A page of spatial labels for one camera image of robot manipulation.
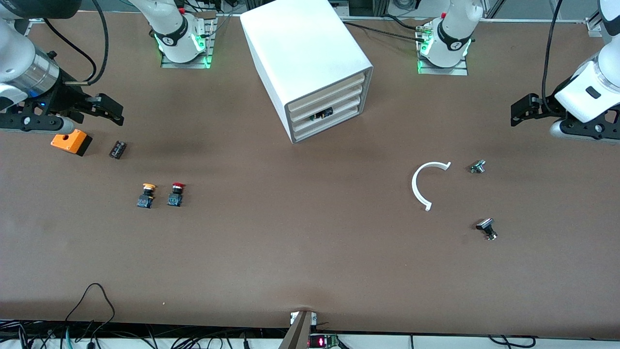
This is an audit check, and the grey camera stand bracket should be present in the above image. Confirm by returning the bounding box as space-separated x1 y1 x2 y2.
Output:
278 310 318 349

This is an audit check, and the aluminium table edge rail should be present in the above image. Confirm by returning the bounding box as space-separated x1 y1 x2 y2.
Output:
339 17 589 24

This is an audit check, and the black square push button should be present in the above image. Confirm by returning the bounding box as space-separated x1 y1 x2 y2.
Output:
475 218 498 241

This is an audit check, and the white curved plastic bracket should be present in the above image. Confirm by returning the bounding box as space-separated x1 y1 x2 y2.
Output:
412 161 452 212

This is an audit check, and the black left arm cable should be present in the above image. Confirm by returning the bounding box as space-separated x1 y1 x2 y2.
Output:
541 0 565 117

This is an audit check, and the left arm aluminium base plate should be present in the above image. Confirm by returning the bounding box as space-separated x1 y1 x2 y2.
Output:
417 27 469 77

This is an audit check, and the white cabinet drawer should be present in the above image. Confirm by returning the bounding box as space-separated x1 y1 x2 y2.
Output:
293 107 362 143
290 85 364 125
289 74 365 116
292 96 363 133

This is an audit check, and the red LED display module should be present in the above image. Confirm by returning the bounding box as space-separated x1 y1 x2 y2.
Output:
308 333 342 349

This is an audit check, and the thin black power cable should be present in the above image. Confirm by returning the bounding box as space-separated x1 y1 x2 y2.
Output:
382 14 429 31
345 21 423 41

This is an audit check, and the red push button switch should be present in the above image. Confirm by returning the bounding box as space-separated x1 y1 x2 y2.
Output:
167 182 186 207

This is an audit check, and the orange switch enclosure box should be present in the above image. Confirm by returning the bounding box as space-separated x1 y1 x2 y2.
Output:
50 129 93 157

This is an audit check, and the right arm aluminium base plate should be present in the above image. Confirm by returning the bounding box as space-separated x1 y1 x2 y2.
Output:
160 10 217 69

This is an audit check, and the white drawer cabinet housing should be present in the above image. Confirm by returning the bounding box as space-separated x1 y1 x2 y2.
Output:
240 0 374 144

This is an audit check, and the yellow push button switch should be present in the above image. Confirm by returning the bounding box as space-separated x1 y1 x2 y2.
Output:
136 183 157 209

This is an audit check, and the thin black looped cable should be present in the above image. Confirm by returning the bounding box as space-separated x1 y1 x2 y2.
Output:
65 284 116 335

